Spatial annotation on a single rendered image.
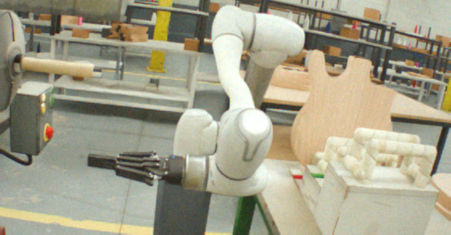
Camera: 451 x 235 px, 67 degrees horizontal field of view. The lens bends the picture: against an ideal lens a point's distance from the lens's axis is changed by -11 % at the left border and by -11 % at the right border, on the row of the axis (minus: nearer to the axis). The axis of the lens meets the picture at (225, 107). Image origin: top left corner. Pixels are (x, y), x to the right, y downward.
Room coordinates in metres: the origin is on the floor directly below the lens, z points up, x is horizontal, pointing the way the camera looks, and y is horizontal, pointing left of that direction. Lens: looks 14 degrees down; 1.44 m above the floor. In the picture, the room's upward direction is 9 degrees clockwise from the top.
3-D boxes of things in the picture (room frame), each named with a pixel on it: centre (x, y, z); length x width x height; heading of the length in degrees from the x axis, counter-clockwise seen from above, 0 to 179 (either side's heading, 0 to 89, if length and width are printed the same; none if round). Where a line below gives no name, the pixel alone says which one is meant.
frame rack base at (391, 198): (0.86, -0.43, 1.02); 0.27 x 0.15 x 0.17; 97
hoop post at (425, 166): (0.83, -0.52, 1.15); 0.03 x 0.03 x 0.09
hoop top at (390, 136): (0.90, -0.43, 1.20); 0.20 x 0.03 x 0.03; 96
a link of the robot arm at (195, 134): (1.66, 0.12, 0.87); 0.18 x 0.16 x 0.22; 100
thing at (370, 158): (0.81, -0.35, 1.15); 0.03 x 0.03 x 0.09
